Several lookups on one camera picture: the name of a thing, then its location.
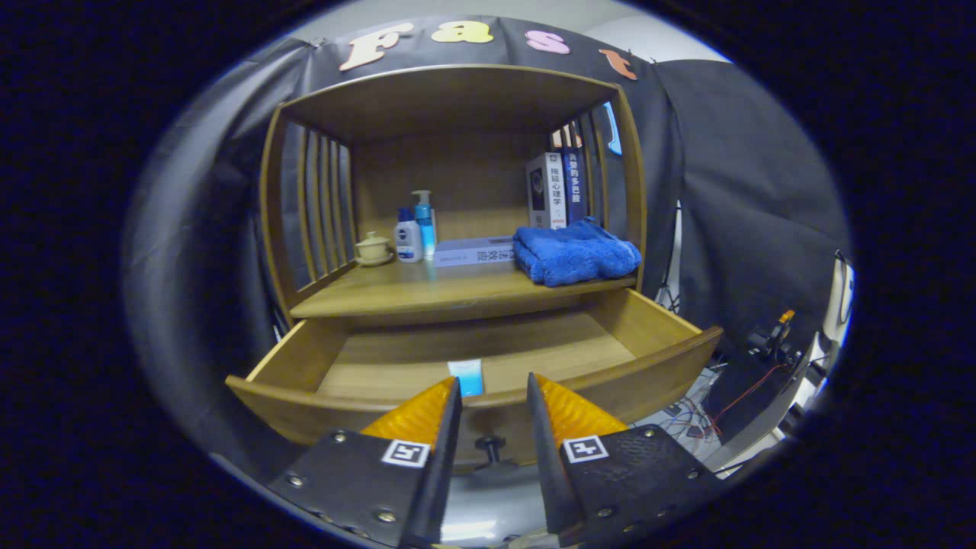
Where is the beige lidded teacup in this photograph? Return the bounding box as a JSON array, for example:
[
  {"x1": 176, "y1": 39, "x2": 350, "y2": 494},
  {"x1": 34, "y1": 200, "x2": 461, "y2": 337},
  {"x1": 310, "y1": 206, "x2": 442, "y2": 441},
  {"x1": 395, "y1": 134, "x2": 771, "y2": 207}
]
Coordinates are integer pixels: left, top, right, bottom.
[{"x1": 354, "y1": 231, "x2": 394, "y2": 267}]

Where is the black equipment case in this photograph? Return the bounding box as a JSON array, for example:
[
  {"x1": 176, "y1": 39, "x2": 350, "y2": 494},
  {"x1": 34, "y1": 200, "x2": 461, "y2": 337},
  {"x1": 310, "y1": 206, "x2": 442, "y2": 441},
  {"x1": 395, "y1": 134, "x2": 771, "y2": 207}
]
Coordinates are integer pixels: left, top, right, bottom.
[{"x1": 701, "y1": 355, "x2": 809, "y2": 451}]

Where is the light blue tube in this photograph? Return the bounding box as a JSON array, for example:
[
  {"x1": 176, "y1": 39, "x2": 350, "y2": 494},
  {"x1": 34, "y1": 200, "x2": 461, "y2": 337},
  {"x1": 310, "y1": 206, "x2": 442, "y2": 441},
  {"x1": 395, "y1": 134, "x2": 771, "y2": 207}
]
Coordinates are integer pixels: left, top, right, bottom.
[{"x1": 448, "y1": 359, "x2": 485, "y2": 398}]

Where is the red cable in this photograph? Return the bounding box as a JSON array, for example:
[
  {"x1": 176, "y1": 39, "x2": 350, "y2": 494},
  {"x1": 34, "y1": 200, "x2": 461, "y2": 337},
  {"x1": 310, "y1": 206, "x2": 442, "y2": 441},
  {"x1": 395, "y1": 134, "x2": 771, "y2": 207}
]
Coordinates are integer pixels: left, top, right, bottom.
[{"x1": 713, "y1": 364, "x2": 790, "y2": 437}]

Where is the dark blue standing book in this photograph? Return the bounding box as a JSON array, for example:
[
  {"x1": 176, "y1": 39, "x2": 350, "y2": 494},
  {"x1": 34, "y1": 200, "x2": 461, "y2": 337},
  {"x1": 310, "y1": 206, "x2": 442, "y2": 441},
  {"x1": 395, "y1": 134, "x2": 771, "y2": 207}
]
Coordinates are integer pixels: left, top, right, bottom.
[{"x1": 562, "y1": 147, "x2": 589, "y2": 226}]

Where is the white tote bag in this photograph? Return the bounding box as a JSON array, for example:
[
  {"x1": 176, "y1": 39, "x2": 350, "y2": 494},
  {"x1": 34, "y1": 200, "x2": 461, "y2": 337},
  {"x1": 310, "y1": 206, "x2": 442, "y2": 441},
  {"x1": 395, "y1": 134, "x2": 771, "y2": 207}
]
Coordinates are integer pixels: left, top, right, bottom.
[{"x1": 827, "y1": 252, "x2": 855, "y2": 359}]

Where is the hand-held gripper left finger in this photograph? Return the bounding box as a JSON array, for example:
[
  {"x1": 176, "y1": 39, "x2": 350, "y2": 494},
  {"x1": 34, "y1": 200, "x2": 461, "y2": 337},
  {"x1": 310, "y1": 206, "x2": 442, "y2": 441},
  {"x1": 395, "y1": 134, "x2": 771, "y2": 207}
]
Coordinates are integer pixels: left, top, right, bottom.
[{"x1": 267, "y1": 376, "x2": 464, "y2": 548}]

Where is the orange and black tool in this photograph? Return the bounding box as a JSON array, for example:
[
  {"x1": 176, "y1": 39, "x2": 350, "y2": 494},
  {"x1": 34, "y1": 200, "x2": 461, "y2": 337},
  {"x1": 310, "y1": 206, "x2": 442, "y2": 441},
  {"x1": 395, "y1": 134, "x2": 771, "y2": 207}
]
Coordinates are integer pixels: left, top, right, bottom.
[{"x1": 747, "y1": 309, "x2": 801, "y2": 367}]

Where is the white standing book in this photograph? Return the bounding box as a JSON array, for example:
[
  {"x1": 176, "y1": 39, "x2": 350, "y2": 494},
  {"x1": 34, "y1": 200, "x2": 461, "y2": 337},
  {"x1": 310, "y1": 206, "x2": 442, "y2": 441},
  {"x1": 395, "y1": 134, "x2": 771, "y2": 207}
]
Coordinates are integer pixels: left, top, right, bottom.
[{"x1": 525, "y1": 152, "x2": 569, "y2": 230}]

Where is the blue pump bottle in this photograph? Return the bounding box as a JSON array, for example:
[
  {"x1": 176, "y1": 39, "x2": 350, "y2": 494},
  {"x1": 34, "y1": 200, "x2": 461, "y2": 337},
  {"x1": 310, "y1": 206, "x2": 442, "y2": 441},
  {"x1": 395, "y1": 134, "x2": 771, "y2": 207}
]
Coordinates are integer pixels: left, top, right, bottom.
[{"x1": 412, "y1": 190, "x2": 438, "y2": 258}]

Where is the wooden drawer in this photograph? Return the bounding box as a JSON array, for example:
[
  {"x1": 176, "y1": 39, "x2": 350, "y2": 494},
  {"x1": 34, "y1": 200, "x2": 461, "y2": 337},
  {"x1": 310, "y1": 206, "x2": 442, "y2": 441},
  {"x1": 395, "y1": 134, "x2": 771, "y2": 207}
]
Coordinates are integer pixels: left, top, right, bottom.
[{"x1": 225, "y1": 288, "x2": 724, "y2": 467}]

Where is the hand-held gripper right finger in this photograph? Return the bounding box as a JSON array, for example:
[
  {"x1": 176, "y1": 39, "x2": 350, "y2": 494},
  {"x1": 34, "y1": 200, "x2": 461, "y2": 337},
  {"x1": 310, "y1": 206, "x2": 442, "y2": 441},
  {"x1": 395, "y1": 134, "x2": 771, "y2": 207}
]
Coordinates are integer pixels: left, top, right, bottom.
[{"x1": 526, "y1": 372, "x2": 723, "y2": 548}]

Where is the black round drawer knob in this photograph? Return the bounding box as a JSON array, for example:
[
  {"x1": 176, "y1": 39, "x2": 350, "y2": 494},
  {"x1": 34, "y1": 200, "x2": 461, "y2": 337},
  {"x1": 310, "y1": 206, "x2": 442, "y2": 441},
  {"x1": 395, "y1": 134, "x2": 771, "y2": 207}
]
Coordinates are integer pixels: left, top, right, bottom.
[{"x1": 473, "y1": 435, "x2": 508, "y2": 467}]

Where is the wooden countertop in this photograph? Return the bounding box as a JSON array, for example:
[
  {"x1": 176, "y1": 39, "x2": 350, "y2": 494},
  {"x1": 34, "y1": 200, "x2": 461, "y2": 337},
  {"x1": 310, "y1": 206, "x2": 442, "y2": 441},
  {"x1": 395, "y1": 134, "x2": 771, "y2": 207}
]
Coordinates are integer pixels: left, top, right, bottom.
[{"x1": 290, "y1": 259, "x2": 637, "y2": 319}]

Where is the tangle of floor cables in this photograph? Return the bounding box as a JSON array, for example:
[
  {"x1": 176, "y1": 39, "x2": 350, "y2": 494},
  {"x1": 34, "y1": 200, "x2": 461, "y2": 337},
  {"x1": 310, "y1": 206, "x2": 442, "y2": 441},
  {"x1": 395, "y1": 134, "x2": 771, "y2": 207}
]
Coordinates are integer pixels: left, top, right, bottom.
[{"x1": 660, "y1": 377, "x2": 725, "y2": 443}]

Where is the blue folded towel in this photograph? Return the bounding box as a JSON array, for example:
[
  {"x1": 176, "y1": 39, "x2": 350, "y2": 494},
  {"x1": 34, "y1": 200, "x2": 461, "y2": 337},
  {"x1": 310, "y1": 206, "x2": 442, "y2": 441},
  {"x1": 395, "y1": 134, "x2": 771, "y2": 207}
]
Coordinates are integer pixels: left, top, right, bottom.
[{"x1": 512, "y1": 217, "x2": 643, "y2": 287}]

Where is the grey lying book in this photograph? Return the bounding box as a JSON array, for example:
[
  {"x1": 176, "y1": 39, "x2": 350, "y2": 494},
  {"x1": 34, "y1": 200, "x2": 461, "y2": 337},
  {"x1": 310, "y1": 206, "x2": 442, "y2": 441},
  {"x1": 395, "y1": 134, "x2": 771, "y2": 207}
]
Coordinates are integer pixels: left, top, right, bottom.
[{"x1": 432, "y1": 235, "x2": 518, "y2": 268}]

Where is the white bottle with blue cap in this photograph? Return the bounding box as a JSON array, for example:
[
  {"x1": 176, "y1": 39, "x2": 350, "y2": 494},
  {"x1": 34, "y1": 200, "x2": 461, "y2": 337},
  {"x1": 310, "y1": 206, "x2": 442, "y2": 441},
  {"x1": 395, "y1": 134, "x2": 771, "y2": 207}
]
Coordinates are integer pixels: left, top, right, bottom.
[{"x1": 393, "y1": 207, "x2": 424, "y2": 264}]

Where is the wooden cabinet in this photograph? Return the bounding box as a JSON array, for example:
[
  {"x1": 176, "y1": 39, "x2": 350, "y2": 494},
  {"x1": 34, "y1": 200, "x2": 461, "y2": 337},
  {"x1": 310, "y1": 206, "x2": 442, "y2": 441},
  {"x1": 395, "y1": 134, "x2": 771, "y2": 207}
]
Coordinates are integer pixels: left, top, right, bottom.
[{"x1": 258, "y1": 64, "x2": 649, "y2": 330}]

